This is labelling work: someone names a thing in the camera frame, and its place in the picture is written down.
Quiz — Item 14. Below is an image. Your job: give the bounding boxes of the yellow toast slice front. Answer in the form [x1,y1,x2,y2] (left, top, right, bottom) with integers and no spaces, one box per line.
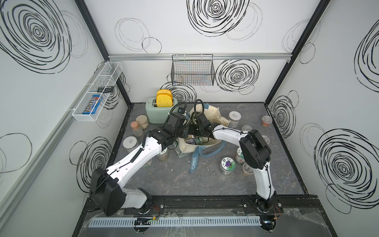
[156,94,173,108]

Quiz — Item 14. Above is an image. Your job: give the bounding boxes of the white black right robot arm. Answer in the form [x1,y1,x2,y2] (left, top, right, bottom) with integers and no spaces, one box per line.
[190,99,276,213]

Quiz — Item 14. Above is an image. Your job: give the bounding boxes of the black corner frame post left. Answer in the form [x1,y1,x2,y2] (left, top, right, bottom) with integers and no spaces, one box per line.
[75,0,132,108]

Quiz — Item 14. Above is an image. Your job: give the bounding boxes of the blue candy packet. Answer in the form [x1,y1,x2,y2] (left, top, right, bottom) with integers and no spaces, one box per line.
[82,95,101,115]

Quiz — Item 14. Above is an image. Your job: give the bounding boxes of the red bee label seed jar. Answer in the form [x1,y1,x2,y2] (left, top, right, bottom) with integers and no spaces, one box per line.
[262,116,273,127]

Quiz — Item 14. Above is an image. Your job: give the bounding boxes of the grey wall rail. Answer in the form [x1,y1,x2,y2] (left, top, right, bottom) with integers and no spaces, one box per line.
[108,52,292,61]
[1,63,95,226]

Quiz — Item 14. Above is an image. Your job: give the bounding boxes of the grey wall rail back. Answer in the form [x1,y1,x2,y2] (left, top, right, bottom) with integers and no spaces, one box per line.
[108,52,292,61]

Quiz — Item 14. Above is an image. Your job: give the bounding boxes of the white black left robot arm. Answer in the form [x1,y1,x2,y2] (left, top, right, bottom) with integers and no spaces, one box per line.
[89,102,187,216]

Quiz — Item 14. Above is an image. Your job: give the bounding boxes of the yellow toast slice back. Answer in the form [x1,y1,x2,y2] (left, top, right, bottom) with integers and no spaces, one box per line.
[157,89,172,96]

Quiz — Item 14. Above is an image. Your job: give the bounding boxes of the black small box on shelf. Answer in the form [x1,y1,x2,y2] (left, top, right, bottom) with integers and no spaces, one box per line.
[97,87,114,93]

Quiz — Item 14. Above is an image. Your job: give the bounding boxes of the grey wall rail left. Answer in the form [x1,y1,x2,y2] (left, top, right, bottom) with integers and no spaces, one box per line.
[1,63,95,226]

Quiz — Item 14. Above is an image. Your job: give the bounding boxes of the orange label small jar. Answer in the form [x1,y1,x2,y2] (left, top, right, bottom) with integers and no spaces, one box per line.
[241,163,254,177]

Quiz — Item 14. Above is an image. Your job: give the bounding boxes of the beige lid jar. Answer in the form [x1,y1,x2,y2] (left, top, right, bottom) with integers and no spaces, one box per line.
[136,115,150,129]

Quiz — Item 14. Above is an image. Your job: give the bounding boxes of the white wire wall shelf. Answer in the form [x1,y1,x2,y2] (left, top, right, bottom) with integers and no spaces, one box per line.
[72,61,122,122]

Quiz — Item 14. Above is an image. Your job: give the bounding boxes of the cream canvas bag blue handles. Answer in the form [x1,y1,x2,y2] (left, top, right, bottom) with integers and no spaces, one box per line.
[175,99,230,174]

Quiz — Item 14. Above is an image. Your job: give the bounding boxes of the yellow toast slice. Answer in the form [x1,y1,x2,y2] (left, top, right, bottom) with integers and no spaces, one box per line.
[156,94,173,108]
[157,89,172,96]

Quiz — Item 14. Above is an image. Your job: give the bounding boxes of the large radish label seed jar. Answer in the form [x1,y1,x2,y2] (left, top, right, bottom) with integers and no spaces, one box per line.
[235,147,245,165]

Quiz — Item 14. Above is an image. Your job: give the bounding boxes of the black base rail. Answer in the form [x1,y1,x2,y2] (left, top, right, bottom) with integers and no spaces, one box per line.
[115,195,321,217]

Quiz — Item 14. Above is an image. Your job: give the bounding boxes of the mint green toaster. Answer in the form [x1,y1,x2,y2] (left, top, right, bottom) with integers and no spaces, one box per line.
[145,97,178,123]

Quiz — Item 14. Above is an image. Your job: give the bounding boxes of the pink lid small jar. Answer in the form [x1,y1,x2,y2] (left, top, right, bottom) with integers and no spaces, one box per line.
[130,121,144,137]

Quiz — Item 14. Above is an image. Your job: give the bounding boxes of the black wire wall basket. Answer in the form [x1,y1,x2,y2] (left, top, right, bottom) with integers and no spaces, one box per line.
[170,59,216,87]

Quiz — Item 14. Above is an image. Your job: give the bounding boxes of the white slotted cable duct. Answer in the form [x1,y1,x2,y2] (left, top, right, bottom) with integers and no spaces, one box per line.
[88,216,262,228]

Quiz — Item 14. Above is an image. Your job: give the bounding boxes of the purple stripe label jar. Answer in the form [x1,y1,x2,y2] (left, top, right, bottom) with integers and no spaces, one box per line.
[185,136,203,146]

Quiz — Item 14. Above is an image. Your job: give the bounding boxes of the silver label jar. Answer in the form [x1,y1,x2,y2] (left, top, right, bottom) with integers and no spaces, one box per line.
[228,111,241,128]

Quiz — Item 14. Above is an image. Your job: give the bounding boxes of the black corner frame post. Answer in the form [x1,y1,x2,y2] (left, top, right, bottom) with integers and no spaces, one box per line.
[265,0,331,105]
[75,0,132,108]

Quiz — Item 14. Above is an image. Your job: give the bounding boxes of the sunflower label tall jar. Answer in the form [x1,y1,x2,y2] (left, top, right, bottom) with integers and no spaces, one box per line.
[122,136,139,153]

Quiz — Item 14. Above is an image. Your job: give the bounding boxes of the black corner frame post right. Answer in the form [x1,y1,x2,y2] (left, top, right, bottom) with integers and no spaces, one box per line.
[265,0,331,105]

